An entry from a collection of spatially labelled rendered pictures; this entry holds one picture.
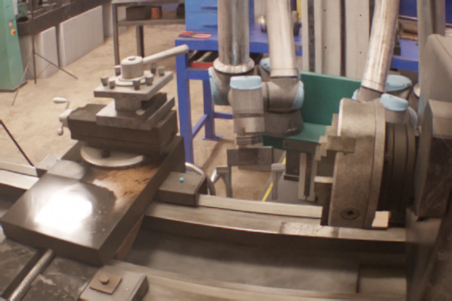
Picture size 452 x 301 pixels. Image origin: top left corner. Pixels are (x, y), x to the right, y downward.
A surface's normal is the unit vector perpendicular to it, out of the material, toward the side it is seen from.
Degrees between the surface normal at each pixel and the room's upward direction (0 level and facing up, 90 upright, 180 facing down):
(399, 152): 40
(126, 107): 90
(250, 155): 67
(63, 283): 0
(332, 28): 90
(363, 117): 20
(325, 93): 90
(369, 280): 0
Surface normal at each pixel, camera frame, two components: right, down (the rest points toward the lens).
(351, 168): -0.25, 0.02
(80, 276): -0.03, -0.90
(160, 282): -0.22, -0.27
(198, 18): -0.27, 0.44
